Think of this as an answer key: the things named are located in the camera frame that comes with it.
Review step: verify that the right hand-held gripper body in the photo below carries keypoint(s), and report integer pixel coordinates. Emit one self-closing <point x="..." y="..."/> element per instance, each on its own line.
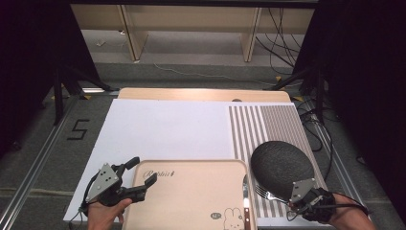
<point x="306" y="191"/>

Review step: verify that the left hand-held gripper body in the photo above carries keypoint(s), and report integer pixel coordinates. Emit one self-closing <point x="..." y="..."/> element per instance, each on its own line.
<point x="105" y="187"/>

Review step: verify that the black round plate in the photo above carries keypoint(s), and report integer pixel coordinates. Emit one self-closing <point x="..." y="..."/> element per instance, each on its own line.
<point x="281" y="166"/>

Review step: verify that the person's left hand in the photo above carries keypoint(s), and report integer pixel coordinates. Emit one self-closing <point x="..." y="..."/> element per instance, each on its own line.
<point x="105" y="217"/>

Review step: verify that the person's right hand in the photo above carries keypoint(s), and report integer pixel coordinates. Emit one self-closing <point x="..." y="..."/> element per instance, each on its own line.
<point x="344" y="217"/>

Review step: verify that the black curtain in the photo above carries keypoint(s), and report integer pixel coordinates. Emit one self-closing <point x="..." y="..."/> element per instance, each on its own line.
<point x="25" y="48"/>
<point x="367" y="64"/>

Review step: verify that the aluminium floor rail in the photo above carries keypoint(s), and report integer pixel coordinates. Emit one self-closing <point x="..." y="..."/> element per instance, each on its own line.
<point x="338" y="166"/>
<point x="38" y="163"/>

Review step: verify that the brown striped placemat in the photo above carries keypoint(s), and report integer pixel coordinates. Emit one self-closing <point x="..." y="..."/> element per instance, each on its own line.
<point x="271" y="124"/>

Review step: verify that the silver fork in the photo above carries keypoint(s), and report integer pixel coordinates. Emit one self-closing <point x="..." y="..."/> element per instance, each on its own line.
<point x="271" y="195"/>

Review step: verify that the wooden cabinet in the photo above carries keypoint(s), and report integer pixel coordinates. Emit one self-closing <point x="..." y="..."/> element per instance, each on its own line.
<point x="191" y="19"/>

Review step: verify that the black metal stand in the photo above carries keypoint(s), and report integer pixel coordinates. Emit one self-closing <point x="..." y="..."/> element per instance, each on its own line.
<point x="58" y="96"/>
<point x="320" y="96"/>

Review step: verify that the light wooden table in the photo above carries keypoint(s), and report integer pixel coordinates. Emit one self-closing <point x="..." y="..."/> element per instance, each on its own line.
<point x="191" y="94"/>

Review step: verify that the beige plastic tray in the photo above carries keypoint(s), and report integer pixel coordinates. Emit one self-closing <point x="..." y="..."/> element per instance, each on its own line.
<point x="191" y="198"/>

